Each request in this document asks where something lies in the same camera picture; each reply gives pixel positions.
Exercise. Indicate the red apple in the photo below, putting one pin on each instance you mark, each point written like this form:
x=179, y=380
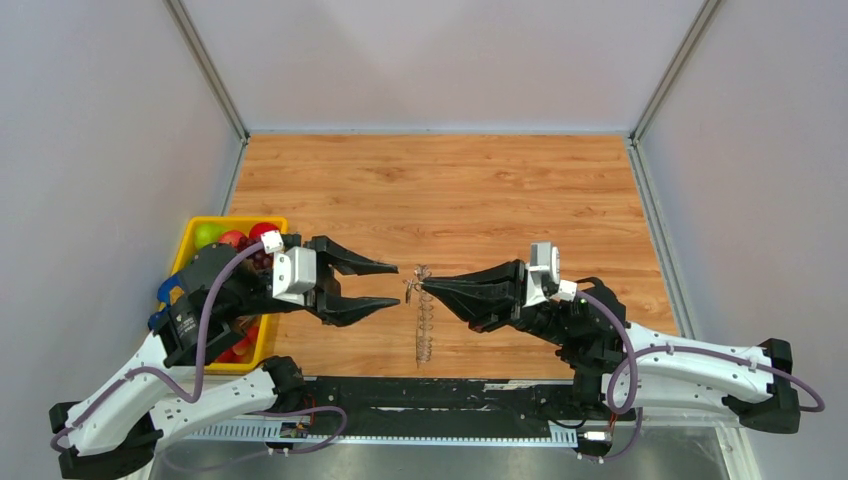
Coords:
x=258, y=229
x=234, y=238

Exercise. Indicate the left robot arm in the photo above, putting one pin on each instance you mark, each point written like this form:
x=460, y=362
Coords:
x=159, y=397

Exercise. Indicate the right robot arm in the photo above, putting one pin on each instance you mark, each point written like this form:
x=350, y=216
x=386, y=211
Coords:
x=618, y=365

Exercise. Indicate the purple grape bunch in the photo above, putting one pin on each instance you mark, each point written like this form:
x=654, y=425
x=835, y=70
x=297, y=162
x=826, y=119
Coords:
x=259, y=259

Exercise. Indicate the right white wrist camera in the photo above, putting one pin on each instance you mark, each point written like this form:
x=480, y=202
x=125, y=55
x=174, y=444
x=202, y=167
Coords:
x=543, y=280

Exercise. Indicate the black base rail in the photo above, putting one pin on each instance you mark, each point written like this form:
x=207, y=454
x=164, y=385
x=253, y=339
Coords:
x=438, y=408

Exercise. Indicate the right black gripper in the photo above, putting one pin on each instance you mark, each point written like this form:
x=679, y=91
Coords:
x=484, y=310

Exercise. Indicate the yellow plastic bin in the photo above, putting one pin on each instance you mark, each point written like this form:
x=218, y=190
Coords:
x=186, y=253

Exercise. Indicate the small red fruits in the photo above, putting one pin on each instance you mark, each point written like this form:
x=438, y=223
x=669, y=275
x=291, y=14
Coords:
x=243, y=350

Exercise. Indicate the blue chip bag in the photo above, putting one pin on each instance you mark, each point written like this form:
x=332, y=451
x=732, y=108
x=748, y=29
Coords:
x=167, y=294

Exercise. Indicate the green pear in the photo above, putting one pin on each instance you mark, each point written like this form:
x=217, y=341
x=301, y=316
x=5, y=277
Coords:
x=207, y=233

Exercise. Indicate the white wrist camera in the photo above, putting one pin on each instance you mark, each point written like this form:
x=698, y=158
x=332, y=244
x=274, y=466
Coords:
x=543, y=280
x=294, y=267

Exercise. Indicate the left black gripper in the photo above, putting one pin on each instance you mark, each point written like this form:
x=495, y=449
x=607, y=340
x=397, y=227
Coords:
x=326, y=299

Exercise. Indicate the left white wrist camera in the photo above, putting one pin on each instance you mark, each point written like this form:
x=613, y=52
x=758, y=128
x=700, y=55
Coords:
x=294, y=267

